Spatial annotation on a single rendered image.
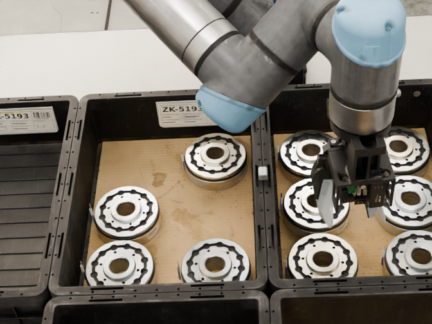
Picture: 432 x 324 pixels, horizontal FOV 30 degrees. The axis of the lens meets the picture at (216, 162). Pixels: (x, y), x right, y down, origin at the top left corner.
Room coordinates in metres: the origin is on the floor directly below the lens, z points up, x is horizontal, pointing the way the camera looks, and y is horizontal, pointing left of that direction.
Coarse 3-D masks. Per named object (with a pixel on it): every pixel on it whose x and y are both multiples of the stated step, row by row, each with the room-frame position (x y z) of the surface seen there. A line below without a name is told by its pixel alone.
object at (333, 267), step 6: (318, 246) 0.70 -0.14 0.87; (324, 246) 0.70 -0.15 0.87; (312, 252) 0.69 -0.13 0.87; (318, 252) 0.69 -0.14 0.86; (324, 252) 0.69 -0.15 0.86; (330, 252) 0.69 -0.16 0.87; (336, 252) 0.69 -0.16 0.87; (306, 258) 0.68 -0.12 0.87; (312, 258) 0.68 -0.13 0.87; (336, 258) 0.68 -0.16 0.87; (312, 264) 0.67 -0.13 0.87; (330, 264) 0.67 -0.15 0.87; (336, 264) 0.67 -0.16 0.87; (312, 270) 0.66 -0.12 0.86; (318, 270) 0.66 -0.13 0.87; (324, 270) 0.66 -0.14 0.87; (330, 270) 0.66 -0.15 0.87
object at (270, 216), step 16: (400, 80) 0.98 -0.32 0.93; (416, 80) 0.97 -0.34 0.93; (272, 176) 0.79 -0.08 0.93; (272, 192) 0.76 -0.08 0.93; (272, 208) 0.73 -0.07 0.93; (272, 224) 0.70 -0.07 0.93; (272, 240) 0.68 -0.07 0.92; (272, 256) 0.65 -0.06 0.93; (272, 272) 0.62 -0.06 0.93; (272, 288) 0.60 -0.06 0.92; (288, 288) 0.59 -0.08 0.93
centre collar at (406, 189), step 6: (408, 186) 0.80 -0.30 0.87; (396, 192) 0.79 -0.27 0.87; (402, 192) 0.79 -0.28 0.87; (408, 192) 0.79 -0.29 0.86; (414, 192) 0.79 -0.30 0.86; (420, 192) 0.79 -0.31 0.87; (396, 198) 0.78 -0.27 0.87; (420, 198) 0.78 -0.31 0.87; (426, 198) 0.77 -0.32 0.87; (396, 204) 0.77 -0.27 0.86; (402, 204) 0.77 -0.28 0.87; (420, 204) 0.76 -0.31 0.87; (408, 210) 0.76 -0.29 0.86; (414, 210) 0.75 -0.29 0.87
